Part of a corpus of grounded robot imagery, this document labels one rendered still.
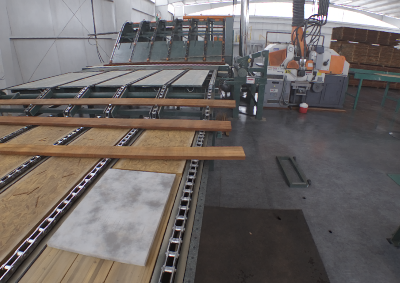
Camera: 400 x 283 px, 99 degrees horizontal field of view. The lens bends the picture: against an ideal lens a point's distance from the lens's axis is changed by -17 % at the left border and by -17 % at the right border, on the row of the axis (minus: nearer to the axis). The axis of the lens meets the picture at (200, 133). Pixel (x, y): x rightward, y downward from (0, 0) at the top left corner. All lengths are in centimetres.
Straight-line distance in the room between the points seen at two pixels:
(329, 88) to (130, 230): 621
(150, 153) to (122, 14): 1211
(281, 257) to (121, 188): 140
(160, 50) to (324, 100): 536
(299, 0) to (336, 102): 299
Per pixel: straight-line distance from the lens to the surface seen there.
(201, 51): 702
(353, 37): 1355
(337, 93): 675
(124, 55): 770
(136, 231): 101
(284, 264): 195
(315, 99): 650
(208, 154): 142
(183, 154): 143
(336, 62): 634
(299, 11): 640
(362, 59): 1244
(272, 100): 574
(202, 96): 280
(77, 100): 311
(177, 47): 727
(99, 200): 122
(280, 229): 218
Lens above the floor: 158
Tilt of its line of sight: 24 degrees down
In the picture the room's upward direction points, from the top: straight up
